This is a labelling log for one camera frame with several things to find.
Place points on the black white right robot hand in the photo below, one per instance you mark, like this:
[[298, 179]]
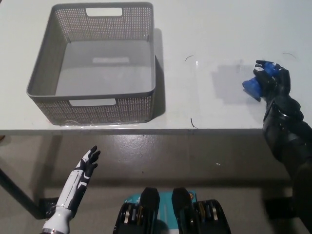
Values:
[[284, 83]]

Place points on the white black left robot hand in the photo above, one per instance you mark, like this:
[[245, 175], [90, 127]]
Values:
[[78, 180]]

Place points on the blue rook chess piece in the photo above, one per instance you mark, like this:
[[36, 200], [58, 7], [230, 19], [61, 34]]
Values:
[[252, 86]]

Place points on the thin long black thread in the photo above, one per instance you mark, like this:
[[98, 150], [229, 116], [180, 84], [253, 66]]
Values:
[[289, 54]]

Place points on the dark metal table leg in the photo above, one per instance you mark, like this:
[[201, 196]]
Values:
[[19, 195]]

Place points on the thin curved black thread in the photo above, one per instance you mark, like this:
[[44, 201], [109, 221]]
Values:
[[189, 57]]

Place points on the short thick black scrap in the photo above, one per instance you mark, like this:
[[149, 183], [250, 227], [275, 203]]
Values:
[[193, 123]]

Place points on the grey perforated plastic basket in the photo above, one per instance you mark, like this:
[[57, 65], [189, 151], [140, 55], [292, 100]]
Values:
[[46, 61]]

